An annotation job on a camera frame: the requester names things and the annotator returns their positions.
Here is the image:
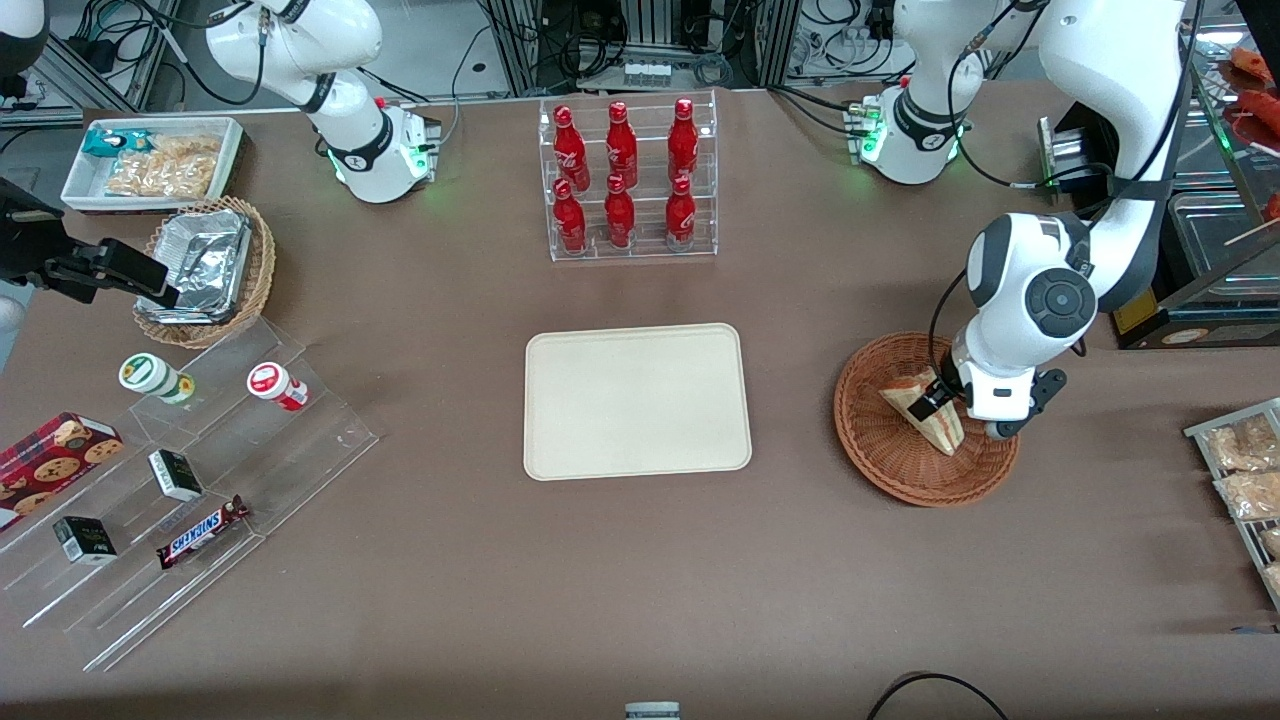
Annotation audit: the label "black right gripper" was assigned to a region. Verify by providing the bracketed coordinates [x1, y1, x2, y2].
[0, 180, 182, 309]

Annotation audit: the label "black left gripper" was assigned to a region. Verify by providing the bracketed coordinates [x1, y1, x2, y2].
[913, 367, 1068, 442]

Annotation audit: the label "triangle sandwich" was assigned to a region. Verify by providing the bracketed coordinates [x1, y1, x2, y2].
[878, 365, 967, 457]

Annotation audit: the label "brown wicker basket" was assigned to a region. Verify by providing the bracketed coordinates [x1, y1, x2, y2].
[834, 331, 1021, 507]

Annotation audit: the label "tan wicker basket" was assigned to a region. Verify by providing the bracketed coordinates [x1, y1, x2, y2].
[133, 196, 276, 349]

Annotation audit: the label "beige plastic tray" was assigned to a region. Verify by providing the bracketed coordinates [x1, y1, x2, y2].
[523, 322, 753, 482]

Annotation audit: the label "aluminium foil containers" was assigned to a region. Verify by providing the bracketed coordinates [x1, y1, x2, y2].
[137, 208, 253, 326]

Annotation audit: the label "white rectangular snack bin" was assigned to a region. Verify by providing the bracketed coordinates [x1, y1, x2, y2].
[60, 117, 246, 214]

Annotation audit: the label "green lid cup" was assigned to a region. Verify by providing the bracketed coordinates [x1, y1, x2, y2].
[118, 353, 196, 406]

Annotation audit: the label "clear bag of chips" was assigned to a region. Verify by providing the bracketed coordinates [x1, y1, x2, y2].
[105, 135, 222, 199]

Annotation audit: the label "green snack packet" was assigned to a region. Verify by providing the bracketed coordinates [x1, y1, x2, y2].
[82, 128, 151, 159]

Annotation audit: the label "red lid cup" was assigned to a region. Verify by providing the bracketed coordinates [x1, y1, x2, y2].
[247, 362, 309, 412]

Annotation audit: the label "red cookie box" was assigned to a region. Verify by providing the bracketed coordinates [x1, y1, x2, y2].
[0, 412, 125, 531]

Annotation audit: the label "small black box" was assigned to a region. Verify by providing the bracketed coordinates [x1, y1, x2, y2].
[148, 449, 204, 502]
[52, 516, 118, 566]

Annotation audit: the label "clear acrylic stepped display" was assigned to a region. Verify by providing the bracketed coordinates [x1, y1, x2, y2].
[0, 318, 379, 673]

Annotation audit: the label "black food warmer machine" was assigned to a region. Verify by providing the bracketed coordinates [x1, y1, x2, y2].
[1038, 15, 1280, 351]

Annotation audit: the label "Snickers chocolate bar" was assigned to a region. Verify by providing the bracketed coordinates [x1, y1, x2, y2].
[157, 495, 250, 570]

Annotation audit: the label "clear bag of fried snacks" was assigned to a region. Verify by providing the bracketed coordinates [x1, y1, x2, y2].
[1204, 414, 1280, 472]
[1214, 470, 1280, 522]

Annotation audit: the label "steel warmer pan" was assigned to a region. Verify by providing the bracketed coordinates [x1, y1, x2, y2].
[1172, 98, 1246, 191]
[1165, 190, 1280, 293]

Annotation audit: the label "red cola bottle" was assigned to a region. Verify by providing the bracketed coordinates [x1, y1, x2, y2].
[553, 105, 589, 191]
[553, 178, 588, 254]
[668, 97, 699, 184]
[604, 174, 636, 249]
[606, 101, 638, 188]
[665, 176, 697, 251]

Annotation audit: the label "clear acrylic bottle rack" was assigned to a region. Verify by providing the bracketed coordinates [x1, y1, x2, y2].
[538, 88, 719, 263]

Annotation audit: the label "grey wire rack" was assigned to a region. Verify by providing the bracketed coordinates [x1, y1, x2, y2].
[1184, 398, 1280, 611]

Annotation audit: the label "black cable loop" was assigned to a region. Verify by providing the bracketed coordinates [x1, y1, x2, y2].
[865, 672, 1011, 720]

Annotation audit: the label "aluminium frame equipment rack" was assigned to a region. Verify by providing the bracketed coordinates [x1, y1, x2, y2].
[480, 0, 806, 97]

